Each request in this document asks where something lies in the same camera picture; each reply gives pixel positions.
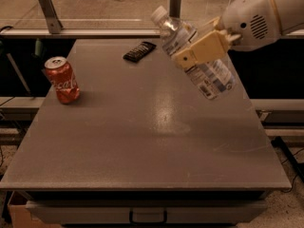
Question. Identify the metal bracket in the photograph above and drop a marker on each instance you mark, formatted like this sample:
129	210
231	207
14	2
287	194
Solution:
54	25
175	8

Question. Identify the black snack bar wrapper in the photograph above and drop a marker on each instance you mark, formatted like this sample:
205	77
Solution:
138	52

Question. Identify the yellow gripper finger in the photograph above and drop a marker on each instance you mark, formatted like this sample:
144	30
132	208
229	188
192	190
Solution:
210	47
210	25

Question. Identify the white horizontal rail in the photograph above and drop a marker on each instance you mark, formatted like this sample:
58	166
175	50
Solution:
80	33

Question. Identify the left metal bracket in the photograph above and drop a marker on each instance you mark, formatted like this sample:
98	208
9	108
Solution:
54	25

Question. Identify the red Coca-Cola can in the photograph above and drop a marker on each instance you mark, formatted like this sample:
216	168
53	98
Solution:
62	77

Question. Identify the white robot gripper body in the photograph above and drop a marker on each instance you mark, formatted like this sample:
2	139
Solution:
248	19

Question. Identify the grey drawer with handle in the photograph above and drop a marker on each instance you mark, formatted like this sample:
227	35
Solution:
207	212

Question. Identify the clear plastic tea bottle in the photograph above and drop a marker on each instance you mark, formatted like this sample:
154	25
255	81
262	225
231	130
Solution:
213	79

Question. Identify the cardboard box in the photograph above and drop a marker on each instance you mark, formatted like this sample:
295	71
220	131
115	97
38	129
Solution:
23	218

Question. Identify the middle metal bracket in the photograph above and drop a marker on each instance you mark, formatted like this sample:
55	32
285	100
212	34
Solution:
175	8

